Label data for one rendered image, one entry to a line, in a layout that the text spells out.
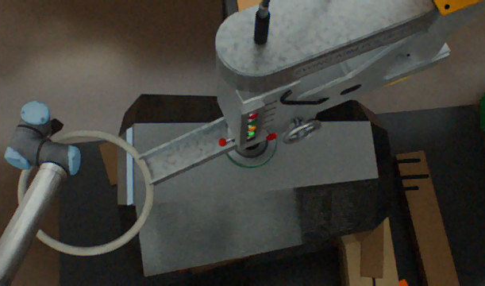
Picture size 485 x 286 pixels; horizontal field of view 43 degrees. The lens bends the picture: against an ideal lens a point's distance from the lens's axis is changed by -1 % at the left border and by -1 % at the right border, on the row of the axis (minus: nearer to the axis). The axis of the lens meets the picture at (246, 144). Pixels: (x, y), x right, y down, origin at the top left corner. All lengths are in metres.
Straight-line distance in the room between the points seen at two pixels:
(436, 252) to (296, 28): 1.89
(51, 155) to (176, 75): 1.76
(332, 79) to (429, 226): 1.52
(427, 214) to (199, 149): 1.49
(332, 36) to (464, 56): 2.25
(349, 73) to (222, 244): 0.96
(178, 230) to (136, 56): 1.47
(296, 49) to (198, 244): 1.13
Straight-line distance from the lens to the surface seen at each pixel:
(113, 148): 3.53
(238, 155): 2.54
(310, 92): 2.09
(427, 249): 3.41
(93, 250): 2.29
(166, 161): 2.41
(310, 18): 1.85
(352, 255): 3.18
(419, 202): 3.45
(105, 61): 3.79
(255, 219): 2.60
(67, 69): 3.81
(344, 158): 2.62
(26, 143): 2.10
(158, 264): 2.70
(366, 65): 2.11
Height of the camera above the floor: 3.31
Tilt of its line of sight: 70 degrees down
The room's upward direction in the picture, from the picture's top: 5 degrees clockwise
